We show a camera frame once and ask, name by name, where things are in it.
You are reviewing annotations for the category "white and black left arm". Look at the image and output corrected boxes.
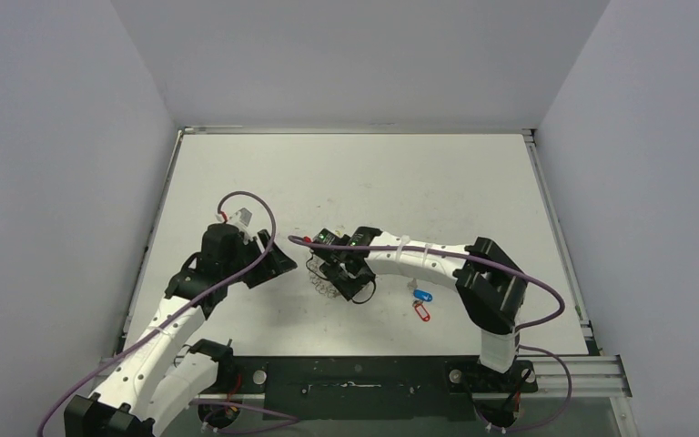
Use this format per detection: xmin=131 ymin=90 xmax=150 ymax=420
xmin=63 ymin=223 xmax=297 ymax=436

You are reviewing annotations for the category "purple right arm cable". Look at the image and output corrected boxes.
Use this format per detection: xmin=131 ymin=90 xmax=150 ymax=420
xmin=288 ymin=235 xmax=573 ymax=434

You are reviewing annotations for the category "metal ring disc with keyrings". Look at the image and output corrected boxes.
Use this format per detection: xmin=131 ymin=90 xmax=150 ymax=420
xmin=306 ymin=265 xmax=340 ymax=299

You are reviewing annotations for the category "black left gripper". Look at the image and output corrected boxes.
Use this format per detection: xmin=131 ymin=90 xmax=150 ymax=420
xmin=223 ymin=230 xmax=296 ymax=288

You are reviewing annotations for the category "aluminium frame rail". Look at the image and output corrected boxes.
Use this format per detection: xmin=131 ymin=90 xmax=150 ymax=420
xmin=86 ymin=355 xmax=633 ymax=401

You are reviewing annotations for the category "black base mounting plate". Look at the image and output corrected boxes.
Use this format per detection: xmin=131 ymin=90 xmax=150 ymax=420
xmin=200 ymin=355 xmax=538 ymax=422

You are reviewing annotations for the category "red key tag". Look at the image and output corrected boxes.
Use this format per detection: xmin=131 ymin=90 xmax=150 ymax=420
xmin=412 ymin=300 xmax=431 ymax=322

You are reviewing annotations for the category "blue key tag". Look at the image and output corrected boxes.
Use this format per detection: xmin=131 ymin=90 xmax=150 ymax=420
xmin=412 ymin=289 xmax=433 ymax=302

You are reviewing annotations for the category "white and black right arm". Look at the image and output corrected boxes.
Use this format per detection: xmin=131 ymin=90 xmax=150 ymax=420
xmin=307 ymin=227 xmax=527 ymax=391

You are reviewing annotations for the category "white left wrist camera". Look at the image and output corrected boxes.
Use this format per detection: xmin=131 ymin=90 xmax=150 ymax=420
xmin=228 ymin=208 xmax=252 ymax=229

